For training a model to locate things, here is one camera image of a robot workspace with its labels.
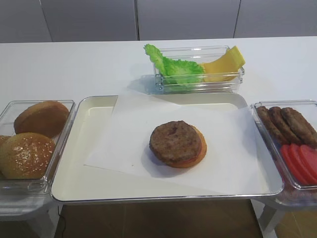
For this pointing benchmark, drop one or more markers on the clear patty tomato container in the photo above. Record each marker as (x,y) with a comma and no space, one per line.
(292,194)

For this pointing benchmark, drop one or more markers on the brown patty middle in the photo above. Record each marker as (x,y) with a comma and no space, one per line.
(282,126)

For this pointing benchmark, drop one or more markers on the red tomato slice right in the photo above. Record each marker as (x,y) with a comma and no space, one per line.
(309,158)

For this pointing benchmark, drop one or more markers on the brown patty on bun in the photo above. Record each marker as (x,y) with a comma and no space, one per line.
(174,141)

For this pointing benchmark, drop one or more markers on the sesame bun top rear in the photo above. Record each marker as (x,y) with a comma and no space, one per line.
(3,139)

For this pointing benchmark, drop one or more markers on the yellow cheese slice in container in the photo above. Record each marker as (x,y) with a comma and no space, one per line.
(226,64)

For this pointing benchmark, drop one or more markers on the brown patty left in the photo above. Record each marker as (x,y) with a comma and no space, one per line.
(271,128)

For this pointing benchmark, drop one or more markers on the red tomato slice left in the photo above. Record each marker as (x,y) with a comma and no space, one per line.
(293,166)

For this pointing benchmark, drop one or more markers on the plain bun bottom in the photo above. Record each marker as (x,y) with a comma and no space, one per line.
(47,118)

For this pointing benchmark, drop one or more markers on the clear bun container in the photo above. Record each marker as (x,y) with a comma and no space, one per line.
(32,186)

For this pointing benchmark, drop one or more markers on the green lettuce leaf back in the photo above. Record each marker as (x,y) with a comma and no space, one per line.
(156,57)

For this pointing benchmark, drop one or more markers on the red tomato slice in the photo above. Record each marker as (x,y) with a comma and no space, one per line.
(304,171)
(309,158)
(293,166)

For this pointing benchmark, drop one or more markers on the red tomato slice middle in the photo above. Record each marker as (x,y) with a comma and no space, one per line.
(304,171)

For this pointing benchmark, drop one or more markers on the sesame bun top front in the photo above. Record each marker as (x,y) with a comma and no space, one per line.
(26,156)

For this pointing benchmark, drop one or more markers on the yellow cheese slice top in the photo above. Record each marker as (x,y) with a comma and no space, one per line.
(236,55)

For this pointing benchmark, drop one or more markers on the sesame bun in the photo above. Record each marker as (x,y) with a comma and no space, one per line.
(26,156)
(3,139)

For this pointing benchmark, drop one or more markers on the white paper sheet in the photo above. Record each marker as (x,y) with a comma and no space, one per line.
(229,167)

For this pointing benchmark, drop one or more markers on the bottom burger bun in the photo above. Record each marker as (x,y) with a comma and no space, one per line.
(202,142)

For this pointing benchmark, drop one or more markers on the clear lettuce cheese container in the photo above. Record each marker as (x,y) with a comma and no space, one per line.
(211,82)

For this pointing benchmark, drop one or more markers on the brown patty right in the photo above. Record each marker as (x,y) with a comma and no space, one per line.
(299,127)

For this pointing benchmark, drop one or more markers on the green lettuce leaf front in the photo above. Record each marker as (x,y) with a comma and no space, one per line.
(181,71)

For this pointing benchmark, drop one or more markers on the green lettuce leaf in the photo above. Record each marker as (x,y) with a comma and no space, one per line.
(181,71)
(156,57)

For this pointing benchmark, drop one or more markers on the yellow cheese slice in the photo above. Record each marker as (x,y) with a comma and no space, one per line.
(226,64)
(236,55)

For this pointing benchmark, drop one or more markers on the white serving tray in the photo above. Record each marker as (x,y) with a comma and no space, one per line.
(76,182)

